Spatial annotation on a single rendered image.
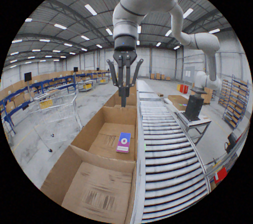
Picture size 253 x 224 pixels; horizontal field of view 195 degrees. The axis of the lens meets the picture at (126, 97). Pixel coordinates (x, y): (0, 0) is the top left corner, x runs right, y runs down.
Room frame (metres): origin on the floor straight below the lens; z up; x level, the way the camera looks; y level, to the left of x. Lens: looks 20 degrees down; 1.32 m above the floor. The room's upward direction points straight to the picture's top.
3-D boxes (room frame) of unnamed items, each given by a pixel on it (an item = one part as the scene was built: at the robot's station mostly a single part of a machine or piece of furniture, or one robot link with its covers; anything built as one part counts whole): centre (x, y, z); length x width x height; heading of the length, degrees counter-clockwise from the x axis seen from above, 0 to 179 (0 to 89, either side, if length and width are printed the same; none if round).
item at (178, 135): (0.45, -0.39, 0.72); 0.52 x 0.05 x 0.05; 83
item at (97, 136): (0.32, 0.08, 0.96); 0.39 x 0.29 x 0.17; 173
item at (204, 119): (1.00, -1.14, 0.74); 1.00 x 0.58 x 0.03; 175
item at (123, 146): (0.31, 0.02, 0.89); 0.16 x 0.07 x 0.02; 172
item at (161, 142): (0.39, -0.38, 0.72); 0.52 x 0.05 x 0.05; 83
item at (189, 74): (3.85, -4.05, 1.02); 1.30 x 0.50 x 2.05; 161
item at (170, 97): (1.34, -1.17, 0.80); 0.38 x 0.28 x 0.10; 86
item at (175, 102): (1.03, -1.09, 0.80); 0.38 x 0.28 x 0.10; 83
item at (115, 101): (0.70, 0.04, 0.96); 0.39 x 0.29 x 0.17; 173
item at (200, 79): (0.70, -1.01, 1.33); 0.18 x 0.16 x 0.22; 22
